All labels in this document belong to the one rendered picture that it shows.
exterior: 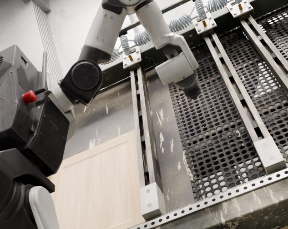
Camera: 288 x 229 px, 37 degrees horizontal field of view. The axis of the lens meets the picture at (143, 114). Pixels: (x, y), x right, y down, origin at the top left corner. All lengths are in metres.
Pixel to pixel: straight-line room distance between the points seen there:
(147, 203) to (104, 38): 0.54
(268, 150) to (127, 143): 0.66
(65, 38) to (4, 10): 1.03
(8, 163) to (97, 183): 0.73
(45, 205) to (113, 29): 0.54
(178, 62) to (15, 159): 0.55
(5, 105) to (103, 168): 0.73
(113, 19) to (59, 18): 5.51
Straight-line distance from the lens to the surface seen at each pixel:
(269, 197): 1.29
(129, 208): 1.52
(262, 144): 1.41
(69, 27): 6.58
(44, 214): 1.04
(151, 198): 1.42
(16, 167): 1.05
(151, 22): 1.29
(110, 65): 2.32
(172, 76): 1.28
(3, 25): 6.77
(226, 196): 1.33
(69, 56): 6.35
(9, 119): 1.10
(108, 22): 1.28
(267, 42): 1.92
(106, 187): 1.66
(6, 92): 1.15
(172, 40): 1.28
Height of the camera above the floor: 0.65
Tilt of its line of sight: 24 degrees up
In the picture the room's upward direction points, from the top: 19 degrees counter-clockwise
